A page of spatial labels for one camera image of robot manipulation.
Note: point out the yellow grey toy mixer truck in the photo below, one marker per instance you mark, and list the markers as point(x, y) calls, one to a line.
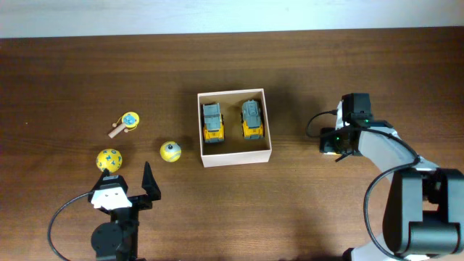
point(252, 125)

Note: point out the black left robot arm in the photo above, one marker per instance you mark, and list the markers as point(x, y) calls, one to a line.
point(117, 240)

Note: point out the yellow grey toy dump truck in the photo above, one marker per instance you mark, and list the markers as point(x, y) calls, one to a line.
point(213, 128)

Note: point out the yellow grey minion ball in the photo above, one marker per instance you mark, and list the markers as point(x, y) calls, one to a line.
point(170, 151)

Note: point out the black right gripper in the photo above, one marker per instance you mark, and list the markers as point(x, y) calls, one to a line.
point(327, 143)

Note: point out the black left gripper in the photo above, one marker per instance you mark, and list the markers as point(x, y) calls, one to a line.
point(144, 201)

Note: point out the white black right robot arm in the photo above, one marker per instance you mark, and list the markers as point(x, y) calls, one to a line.
point(423, 218)

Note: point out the yellow ball with blue letters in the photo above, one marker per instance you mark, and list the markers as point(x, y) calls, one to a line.
point(109, 159)

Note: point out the small colourful puzzle cube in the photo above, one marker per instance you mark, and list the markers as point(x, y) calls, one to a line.
point(331, 152)

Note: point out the yellow wooden rattle drum toy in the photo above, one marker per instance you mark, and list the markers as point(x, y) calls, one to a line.
point(126, 123)

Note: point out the beige open cardboard box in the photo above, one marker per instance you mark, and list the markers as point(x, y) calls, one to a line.
point(235, 149)

